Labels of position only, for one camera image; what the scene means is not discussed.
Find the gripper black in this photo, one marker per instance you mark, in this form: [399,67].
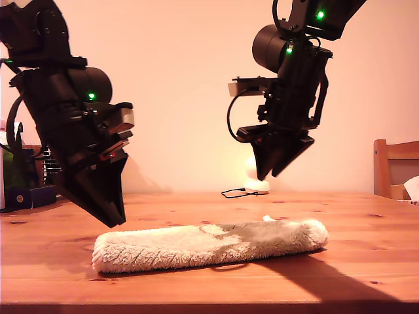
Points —
[291,114]
[78,147]

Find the cream fluffy tea towel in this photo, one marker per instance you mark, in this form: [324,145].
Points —
[196,248]

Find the dark blue box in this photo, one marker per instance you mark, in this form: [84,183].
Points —
[19,199]

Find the green and white bag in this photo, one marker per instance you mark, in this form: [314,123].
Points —
[13,170]

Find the wooden chair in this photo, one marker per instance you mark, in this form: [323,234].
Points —
[379,170]

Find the white tissue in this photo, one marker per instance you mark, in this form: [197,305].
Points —
[413,188]

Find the white round security camera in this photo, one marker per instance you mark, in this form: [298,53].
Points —
[257,186]

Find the gripper grey camera box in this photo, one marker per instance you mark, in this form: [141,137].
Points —
[126,117]
[234,89]

